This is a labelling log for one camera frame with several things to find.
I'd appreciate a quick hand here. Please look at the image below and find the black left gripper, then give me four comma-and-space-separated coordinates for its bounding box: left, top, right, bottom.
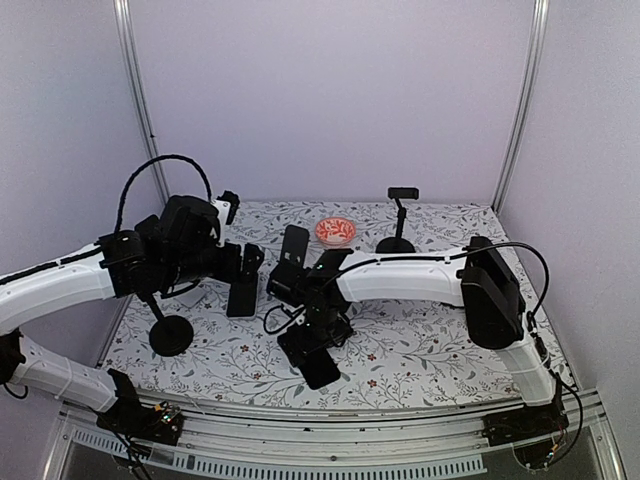
163, 240, 264, 286

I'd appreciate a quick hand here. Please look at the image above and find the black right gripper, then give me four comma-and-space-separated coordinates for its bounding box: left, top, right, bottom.
276, 307, 352, 368

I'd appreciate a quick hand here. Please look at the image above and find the small round base phone stand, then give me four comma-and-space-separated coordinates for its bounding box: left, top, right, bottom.
279, 225, 310, 268

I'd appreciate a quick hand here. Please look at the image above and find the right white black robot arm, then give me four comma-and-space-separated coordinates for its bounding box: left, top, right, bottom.
267, 236, 569, 446

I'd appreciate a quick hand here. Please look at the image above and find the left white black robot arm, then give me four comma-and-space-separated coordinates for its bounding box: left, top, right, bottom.
1, 191, 264, 446

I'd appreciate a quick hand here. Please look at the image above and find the black phone with white edge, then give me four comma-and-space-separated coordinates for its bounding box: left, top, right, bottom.
226, 277, 259, 318

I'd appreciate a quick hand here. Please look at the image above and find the white flat phone stand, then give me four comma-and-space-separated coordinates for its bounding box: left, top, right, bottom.
191, 289, 206, 308

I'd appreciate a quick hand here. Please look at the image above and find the black gooseneck stand round base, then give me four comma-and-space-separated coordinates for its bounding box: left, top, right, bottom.
138, 294, 194, 357

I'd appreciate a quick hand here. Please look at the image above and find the tall black clamp phone stand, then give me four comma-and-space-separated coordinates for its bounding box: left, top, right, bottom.
376, 187, 419, 254

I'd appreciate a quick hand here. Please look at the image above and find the red white patterned bowl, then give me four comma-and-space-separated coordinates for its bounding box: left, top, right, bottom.
314, 217, 356, 247

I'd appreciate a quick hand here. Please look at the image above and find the floral patterned tablecloth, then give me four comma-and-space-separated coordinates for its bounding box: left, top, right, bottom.
103, 203, 571, 410

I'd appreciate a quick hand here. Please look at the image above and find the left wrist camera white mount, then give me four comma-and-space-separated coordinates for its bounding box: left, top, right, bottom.
212, 190, 240, 247

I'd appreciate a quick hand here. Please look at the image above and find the aluminium front rail base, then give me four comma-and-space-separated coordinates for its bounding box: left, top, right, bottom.
44, 389, 626, 480

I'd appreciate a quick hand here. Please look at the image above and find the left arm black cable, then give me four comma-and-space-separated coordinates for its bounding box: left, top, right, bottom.
113, 153, 214, 236

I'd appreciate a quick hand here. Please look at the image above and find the left aluminium frame post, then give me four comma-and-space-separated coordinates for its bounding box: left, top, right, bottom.
112, 0, 174, 201

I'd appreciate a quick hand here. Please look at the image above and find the aluminium frame post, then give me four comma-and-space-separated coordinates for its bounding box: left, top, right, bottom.
491, 0, 550, 215
112, 0, 174, 201

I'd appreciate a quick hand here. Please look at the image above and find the right aluminium frame post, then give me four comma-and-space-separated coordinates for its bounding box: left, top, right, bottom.
491, 0, 550, 215

